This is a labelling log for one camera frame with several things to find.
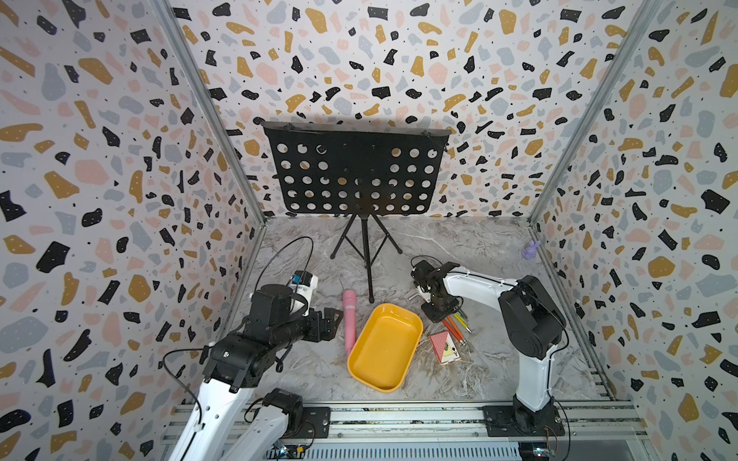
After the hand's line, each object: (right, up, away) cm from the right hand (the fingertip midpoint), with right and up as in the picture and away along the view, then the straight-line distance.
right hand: (438, 315), depth 94 cm
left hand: (-30, +7, -26) cm, 40 cm away
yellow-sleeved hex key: (+7, -2, -2) cm, 8 cm away
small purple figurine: (+37, +21, +12) cm, 44 cm away
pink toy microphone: (-29, 0, -4) cm, 29 cm away
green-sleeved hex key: (+8, -1, -2) cm, 8 cm away
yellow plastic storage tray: (-18, -8, -6) cm, 20 cm away
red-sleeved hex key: (+4, -4, -4) cm, 7 cm away
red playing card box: (0, -8, -9) cm, 12 cm away
